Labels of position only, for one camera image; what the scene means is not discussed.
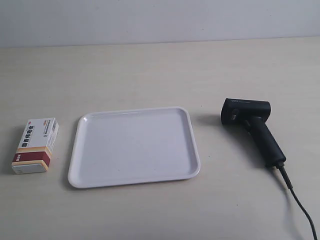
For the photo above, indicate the black handheld barcode scanner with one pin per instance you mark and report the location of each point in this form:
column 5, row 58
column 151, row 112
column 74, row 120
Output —
column 252, row 115

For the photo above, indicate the white red medicine box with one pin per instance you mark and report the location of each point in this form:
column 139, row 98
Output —
column 34, row 151

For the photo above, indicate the white plastic tray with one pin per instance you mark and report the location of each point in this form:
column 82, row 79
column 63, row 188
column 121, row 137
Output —
column 127, row 147

